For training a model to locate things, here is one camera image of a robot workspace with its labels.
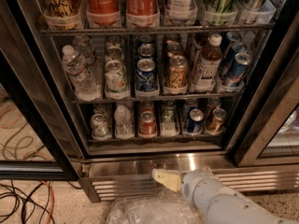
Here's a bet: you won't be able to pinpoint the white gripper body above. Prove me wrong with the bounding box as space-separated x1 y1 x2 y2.
181 171 200 203

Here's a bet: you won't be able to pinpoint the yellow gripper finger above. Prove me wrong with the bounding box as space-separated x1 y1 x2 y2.
152 169 181 192

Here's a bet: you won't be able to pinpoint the blue pepsi can bottom shelf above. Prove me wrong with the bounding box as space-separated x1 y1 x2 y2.
184 108 204 133

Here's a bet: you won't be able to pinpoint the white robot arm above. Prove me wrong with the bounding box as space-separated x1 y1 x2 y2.
152 169 299 224

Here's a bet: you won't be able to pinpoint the green can bottom shelf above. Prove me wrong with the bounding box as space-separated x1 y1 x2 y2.
162 100 176 132

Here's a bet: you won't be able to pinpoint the green can shelf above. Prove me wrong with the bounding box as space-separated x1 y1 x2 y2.
162 100 176 132
202 0 237 25

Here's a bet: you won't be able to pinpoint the red coca-cola can bottom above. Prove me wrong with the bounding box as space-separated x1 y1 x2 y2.
139 111 157 137

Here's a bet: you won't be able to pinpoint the gold can bottom shelf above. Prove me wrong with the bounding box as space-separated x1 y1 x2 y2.
206 108 227 133

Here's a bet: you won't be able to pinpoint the steel fridge base grille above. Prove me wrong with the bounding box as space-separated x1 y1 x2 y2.
79 153 299 203

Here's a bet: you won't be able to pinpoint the water bottle bottom shelf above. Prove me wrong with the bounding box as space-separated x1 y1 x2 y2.
114 105 134 139

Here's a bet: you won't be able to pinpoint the water bottle shelf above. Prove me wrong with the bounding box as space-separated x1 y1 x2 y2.
62 45 101 102
114 105 134 139

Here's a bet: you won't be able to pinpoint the red can behind bottom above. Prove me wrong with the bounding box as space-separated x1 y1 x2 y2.
140 101 155 113

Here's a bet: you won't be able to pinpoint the blue pepsi can behind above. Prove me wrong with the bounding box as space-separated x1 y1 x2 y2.
182 98 198 121

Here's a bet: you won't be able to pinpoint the gold can behind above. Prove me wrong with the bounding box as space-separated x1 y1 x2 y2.
205 97 221 117

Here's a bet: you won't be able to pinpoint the white green can bottom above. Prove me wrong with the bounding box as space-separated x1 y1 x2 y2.
90 114 110 140

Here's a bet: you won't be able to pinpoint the white green can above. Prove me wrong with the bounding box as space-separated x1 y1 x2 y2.
105 60 128 95
93 103 111 120
105 46 124 63
90 114 110 140

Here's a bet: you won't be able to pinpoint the right glass fridge door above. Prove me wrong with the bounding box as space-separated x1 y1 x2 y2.
234 48 299 167

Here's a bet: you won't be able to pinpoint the glass fridge door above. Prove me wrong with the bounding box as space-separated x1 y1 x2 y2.
234 48 299 167
0 0 85 180

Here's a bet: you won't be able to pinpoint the white green can behind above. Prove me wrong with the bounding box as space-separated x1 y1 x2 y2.
93 103 111 120

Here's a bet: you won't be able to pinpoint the blue pepsi can middle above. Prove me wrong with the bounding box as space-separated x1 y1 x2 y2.
135 59 157 92

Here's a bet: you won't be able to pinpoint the orange lacroix can middle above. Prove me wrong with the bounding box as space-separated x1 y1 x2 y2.
165 55 189 89

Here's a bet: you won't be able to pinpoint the blue red bull can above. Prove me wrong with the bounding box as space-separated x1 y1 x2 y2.
224 52 253 87

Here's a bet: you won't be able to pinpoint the white green can middle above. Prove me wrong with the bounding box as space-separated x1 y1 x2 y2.
105 60 128 95

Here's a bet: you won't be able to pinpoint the water bottle middle shelf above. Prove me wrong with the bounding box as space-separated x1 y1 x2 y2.
62 45 101 102

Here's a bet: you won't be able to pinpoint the left glass fridge door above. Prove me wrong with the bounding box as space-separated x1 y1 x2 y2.
0 0 85 180

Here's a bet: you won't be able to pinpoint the green can top shelf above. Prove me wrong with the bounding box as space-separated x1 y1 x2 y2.
202 0 237 25

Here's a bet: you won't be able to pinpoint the yellow lacroix can top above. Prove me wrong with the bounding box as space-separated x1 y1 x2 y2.
44 0 81 30

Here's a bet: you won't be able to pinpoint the clear plastic bag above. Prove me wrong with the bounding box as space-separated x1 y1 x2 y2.
107 188 206 224

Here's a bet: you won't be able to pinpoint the tea bottle white cap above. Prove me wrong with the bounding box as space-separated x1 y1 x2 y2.
192 34 222 86

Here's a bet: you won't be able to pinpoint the water bottle behind middle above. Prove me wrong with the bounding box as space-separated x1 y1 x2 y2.
73 35 97 76

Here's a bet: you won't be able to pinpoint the white labelled bottle top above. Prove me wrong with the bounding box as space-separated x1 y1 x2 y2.
165 0 194 20

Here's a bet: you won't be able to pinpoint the orange cable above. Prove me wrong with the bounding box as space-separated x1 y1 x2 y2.
40 180 56 224

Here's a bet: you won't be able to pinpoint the black cables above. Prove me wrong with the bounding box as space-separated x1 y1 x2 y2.
0 180 82 224

